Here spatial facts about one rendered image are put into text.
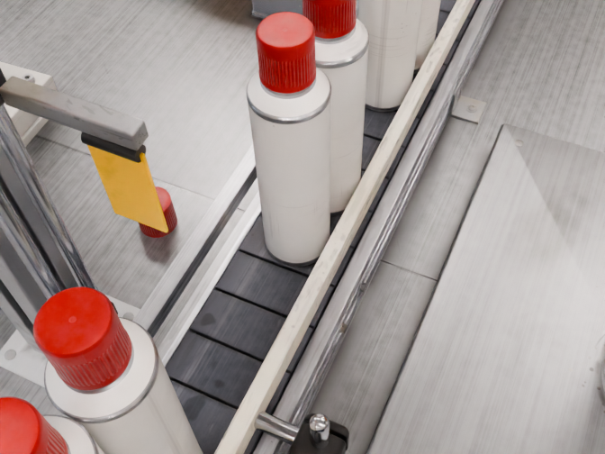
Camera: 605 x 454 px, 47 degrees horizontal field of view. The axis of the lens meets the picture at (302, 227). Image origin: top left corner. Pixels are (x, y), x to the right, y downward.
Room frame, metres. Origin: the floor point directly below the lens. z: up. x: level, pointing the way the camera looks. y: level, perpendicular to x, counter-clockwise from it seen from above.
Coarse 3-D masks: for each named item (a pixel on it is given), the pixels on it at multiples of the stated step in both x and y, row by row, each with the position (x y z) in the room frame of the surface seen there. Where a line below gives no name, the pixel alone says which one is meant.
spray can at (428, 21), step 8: (424, 0) 0.50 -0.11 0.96; (432, 0) 0.51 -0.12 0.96; (440, 0) 0.52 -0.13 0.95; (424, 8) 0.50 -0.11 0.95; (432, 8) 0.51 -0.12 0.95; (424, 16) 0.50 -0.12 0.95; (432, 16) 0.51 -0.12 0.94; (424, 24) 0.50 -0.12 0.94; (432, 24) 0.51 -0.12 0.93; (424, 32) 0.50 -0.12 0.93; (432, 32) 0.51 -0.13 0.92; (424, 40) 0.50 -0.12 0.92; (432, 40) 0.51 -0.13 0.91; (424, 48) 0.50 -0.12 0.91; (416, 56) 0.50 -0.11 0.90; (424, 56) 0.51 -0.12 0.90; (416, 64) 0.50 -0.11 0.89; (416, 72) 0.50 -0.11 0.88
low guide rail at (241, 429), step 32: (448, 32) 0.52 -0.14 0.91; (416, 96) 0.44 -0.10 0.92; (384, 160) 0.37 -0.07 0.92; (352, 224) 0.31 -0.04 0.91; (320, 256) 0.28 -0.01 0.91; (320, 288) 0.25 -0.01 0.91; (288, 320) 0.23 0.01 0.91; (288, 352) 0.21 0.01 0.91; (256, 384) 0.18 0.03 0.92; (256, 416) 0.16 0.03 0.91; (224, 448) 0.14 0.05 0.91
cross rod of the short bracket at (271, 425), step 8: (264, 416) 0.16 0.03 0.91; (272, 416) 0.16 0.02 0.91; (256, 424) 0.16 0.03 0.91; (264, 424) 0.16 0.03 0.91; (272, 424) 0.16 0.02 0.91; (280, 424) 0.16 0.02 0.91; (288, 424) 0.16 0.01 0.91; (264, 432) 0.16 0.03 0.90; (272, 432) 0.15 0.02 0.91; (280, 432) 0.15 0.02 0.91; (288, 432) 0.15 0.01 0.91; (296, 432) 0.15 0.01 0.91; (288, 440) 0.15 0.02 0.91
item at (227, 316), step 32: (448, 0) 0.61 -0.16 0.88; (480, 0) 0.64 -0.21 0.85; (448, 64) 0.55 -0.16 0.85; (384, 128) 0.43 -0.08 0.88; (416, 128) 0.46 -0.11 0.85; (256, 224) 0.34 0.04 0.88; (256, 256) 0.31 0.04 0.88; (224, 288) 0.28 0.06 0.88; (256, 288) 0.28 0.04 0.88; (288, 288) 0.27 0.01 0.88; (224, 320) 0.25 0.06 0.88; (256, 320) 0.25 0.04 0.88; (320, 320) 0.26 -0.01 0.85; (192, 352) 0.22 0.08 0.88; (224, 352) 0.22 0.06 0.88; (256, 352) 0.22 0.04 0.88; (192, 384) 0.20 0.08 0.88; (224, 384) 0.20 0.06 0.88; (192, 416) 0.18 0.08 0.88; (224, 416) 0.18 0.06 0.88
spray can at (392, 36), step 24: (360, 0) 0.47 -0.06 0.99; (384, 0) 0.46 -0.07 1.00; (408, 0) 0.46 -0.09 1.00; (384, 24) 0.45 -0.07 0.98; (408, 24) 0.46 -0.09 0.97; (384, 48) 0.45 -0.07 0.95; (408, 48) 0.46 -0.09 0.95; (384, 72) 0.45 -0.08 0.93; (408, 72) 0.46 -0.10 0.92; (384, 96) 0.45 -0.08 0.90
